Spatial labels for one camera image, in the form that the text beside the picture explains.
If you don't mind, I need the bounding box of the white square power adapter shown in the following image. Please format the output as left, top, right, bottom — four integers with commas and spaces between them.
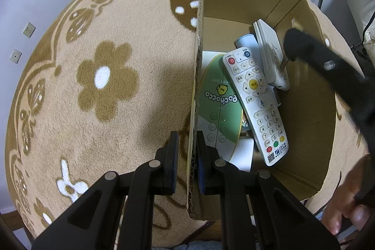
200, 50, 255, 173

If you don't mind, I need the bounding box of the white Audeo remote control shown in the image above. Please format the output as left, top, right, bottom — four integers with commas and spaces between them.
253, 19, 290, 91

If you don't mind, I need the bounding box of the white TV remote control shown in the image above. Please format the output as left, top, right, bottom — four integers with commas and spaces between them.
222, 47, 289, 166

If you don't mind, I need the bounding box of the cardboard box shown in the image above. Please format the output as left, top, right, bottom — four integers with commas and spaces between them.
195, 0, 339, 212

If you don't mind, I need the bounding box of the green oval Pochacco remote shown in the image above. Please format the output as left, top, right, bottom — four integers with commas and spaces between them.
195, 53, 244, 160

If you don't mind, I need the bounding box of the light blue cylinder device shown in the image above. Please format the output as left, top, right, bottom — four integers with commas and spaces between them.
234, 34, 262, 65

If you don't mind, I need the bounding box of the black key bunch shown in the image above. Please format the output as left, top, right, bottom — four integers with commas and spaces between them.
279, 18, 304, 72

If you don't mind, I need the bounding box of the round cartoon earphone case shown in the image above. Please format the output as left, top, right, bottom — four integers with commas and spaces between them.
241, 114, 250, 131

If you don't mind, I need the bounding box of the person's right hand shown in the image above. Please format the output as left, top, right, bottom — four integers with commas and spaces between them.
321, 154, 372, 235

